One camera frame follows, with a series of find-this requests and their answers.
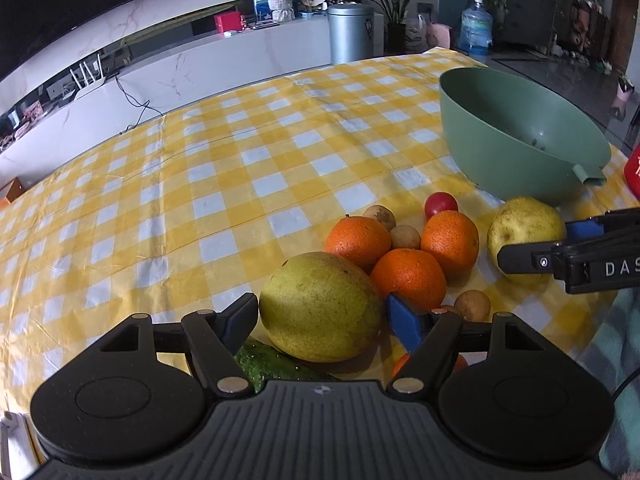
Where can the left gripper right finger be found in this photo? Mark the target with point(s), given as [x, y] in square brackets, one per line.
[430, 340]

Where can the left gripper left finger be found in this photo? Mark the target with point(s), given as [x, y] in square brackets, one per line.
[213, 340]

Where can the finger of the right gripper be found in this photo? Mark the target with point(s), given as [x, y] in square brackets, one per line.
[532, 258]
[602, 224]

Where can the yellow pear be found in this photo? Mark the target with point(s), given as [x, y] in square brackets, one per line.
[524, 220]

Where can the green cucumber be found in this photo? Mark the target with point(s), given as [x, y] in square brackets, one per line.
[262, 363]

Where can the orange tangerine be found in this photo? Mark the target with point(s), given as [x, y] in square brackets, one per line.
[361, 240]
[452, 239]
[413, 276]

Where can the large yellow-green pear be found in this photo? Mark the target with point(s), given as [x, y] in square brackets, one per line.
[321, 308]

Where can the red cherry tomato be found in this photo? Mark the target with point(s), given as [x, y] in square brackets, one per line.
[439, 202]

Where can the green plastic colander bowl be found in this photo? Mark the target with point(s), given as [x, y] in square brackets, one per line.
[512, 137]

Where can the yellow white checkered tablecloth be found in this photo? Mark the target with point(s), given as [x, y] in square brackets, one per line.
[194, 209]

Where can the dark grey drawer cabinet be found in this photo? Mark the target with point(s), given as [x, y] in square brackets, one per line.
[528, 22]

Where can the blue water jug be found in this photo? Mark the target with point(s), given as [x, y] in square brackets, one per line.
[476, 29]

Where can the pink piggy bank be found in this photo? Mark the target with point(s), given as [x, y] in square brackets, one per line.
[438, 36]

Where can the orange cardboard box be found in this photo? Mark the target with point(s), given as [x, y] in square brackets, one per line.
[11, 192]

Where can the white marble tv cabinet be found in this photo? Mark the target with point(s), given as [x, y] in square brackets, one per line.
[161, 83]

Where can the white wifi router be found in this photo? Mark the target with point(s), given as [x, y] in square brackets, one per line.
[88, 75]

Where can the potted green plant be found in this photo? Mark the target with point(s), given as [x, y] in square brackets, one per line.
[397, 10]

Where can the silver metal trash bin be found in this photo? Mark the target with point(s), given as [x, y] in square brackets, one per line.
[351, 32]

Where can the red box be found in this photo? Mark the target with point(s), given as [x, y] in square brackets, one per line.
[231, 21]

